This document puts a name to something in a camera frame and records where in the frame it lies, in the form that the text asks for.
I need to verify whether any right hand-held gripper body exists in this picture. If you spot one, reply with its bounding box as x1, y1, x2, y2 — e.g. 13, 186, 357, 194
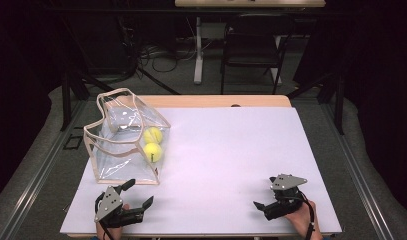
263, 173, 308, 222

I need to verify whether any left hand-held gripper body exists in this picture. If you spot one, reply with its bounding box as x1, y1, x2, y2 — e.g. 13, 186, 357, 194
93, 185, 146, 229

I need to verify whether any clear plastic bag beige trim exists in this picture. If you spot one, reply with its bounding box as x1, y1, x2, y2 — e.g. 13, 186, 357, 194
83, 87, 172, 186

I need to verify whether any yellow tennis ball dark mark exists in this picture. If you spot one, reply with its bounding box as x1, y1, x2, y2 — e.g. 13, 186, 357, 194
142, 142, 164, 164

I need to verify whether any person's right hand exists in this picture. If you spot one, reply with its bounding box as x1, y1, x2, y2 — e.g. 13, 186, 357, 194
284, 199, 324, 240

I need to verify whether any person's left hand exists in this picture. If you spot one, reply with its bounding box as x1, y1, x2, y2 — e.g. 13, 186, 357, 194
95, 203, 131, 240

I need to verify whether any white table sheet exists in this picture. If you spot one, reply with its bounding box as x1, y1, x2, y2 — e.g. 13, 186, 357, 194
59, 106, 343, 235

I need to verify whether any black metal stand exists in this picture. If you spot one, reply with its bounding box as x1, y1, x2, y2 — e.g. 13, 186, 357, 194
285, 71, 345, 136
59, 66, 92, 132

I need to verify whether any black folding chair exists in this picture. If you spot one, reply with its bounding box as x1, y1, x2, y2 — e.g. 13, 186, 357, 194
220, 13, 296, 96

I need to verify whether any dark curtain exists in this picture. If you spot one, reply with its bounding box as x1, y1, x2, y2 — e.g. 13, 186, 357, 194
337, 0, 407, 216
0, 0, 64, 208

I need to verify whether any white desk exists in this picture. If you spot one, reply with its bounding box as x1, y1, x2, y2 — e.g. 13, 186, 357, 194
174, 0, 327, 85

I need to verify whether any black metal crossbar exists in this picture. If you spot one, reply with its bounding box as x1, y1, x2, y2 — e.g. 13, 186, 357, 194
40, 5, 359, 17

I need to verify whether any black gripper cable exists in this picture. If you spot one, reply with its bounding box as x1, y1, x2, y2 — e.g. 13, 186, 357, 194
299, 191, 317, 240
101, 222, 117, 240

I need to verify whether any aluminium floor rail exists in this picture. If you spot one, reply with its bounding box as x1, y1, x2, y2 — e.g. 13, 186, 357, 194
0, 99, 89, 240
319, 99, 396, 240

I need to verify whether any tangle of floor cables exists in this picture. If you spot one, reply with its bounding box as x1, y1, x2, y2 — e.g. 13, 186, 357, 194
117, 16, 199, 81

